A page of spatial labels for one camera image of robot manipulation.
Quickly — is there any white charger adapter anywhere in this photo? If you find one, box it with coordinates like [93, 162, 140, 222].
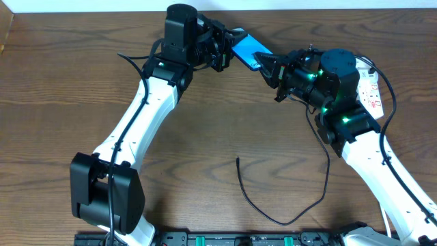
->
[356, 58, 379, 84]

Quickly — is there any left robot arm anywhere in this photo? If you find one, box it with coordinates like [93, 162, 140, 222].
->
[70, 4, 246, 245]

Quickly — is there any white power strip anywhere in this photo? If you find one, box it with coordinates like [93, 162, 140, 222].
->
[357, 70, 384, 120]

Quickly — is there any blue screen smartphone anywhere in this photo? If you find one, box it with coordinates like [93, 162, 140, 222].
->
[231, 34, 271, 71]

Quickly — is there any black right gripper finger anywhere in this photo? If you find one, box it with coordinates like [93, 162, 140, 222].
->
[261, 67, 280, 89]
[253, 51, 287, 70]

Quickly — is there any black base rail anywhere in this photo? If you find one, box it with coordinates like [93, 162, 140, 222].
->
[73, 221, 400, 246]

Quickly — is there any black charging cable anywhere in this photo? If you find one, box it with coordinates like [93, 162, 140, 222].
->
[236, 102, 331, 226]

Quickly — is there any white power strip cord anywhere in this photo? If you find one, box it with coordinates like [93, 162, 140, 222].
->
[379, 201, 393, 240]

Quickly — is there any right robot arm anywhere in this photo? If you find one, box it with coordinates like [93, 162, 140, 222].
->
[254, 49, 436, 245]

